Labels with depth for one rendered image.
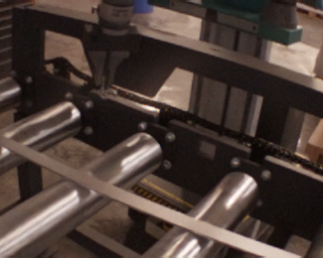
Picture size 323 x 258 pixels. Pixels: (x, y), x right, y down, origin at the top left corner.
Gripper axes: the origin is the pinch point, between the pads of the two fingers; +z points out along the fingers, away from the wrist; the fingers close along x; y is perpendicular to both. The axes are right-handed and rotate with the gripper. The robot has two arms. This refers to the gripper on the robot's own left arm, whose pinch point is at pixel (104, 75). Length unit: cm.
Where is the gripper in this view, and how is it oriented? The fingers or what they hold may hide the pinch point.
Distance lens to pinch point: 109.4
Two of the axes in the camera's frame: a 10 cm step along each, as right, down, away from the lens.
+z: -1.9, 7.9, 5.8
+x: 9.3, -0.3, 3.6
